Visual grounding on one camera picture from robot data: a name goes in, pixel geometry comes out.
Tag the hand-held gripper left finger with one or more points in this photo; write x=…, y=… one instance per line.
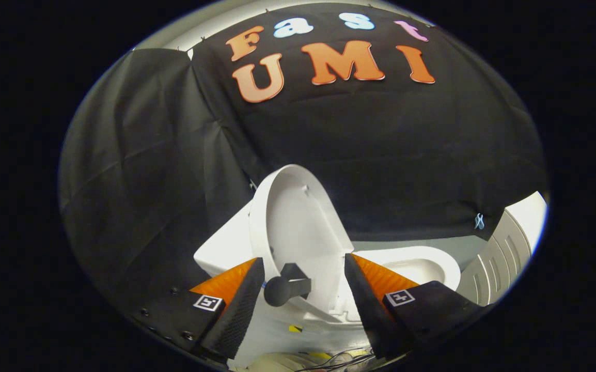
x=236, y=312

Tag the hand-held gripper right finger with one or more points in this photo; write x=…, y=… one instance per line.
x=367, y=312

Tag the white toilet lid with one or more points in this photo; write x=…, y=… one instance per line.
x=298, y=222

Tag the white toilet body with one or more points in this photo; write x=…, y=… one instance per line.
x=220, y=248

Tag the white toilet seat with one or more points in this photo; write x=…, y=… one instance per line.
x=435, y=259

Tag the light blue clip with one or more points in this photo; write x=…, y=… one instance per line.
x=479, y=221

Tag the white panelled door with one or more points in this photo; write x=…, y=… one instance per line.
x=504, y=258

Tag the black backdrop cloth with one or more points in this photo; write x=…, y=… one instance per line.
x=380, y=155

